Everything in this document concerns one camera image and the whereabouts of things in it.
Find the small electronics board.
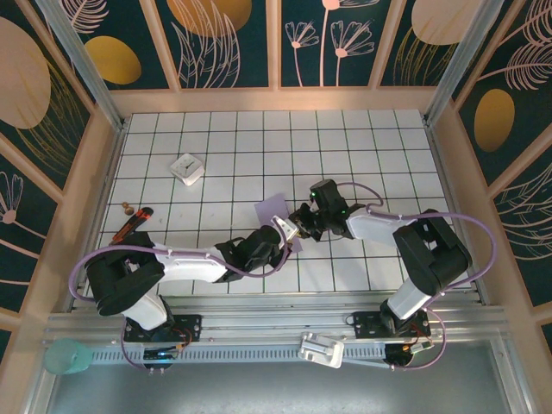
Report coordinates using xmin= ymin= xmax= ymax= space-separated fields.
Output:
xmin=385 ymin=342 xmax=434 ymax=367
xmin=143 ymin=344 xmax=182 ymax=362

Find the slotted grey cable duct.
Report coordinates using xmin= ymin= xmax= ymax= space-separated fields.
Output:
xmin=88 ymin=342 xmax=389 ymax=367

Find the aluminium corner post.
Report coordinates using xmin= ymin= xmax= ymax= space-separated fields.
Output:
xmin=423 ymin=0 xmax=506 ymax=127
xmin=34 ymin=0 xmax=129 ymax=131

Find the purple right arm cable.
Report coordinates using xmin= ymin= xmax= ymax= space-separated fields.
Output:
xmin=335 ymin=181 xmax=496 ymax=373

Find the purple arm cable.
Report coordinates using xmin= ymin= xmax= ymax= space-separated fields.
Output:
xmin=68 ymin=223 xmax=291 ymax=373
xmin=335 ymin=181 xmax=496 ymax=373

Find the white square clock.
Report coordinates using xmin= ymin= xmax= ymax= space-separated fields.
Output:
xmin=170 ymin=153 xmax=204 ymax=187

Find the lilac paper sheet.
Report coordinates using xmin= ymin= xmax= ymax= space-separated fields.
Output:
xmin=254 ymin=193 xmax=303 ymax=254

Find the white plastic bracket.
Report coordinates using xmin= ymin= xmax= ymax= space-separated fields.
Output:
xmin=298 ymin=331 xmax=346 ymax=369

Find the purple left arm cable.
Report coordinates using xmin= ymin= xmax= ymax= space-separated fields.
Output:
xmin=68 ymin=223 xmax=291 ymax=373

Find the orange black utility knife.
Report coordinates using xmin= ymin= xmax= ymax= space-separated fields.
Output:
xmin=112 ymin=207 xmax=154 ymax=245

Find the translucent teal cup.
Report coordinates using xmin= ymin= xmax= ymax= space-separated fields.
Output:
xmin=42 ymin=338 xmax=91 ymax=375

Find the aluminium rail frame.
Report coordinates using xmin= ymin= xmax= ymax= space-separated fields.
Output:
xmin=42 ymin=289 xmax=512 ymax=346

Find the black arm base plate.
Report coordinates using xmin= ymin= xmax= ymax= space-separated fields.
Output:
xmin=343 ymin=310 xmax=430 ymax=340
xmin=123 ymin=313 xmax=204 ymax=344

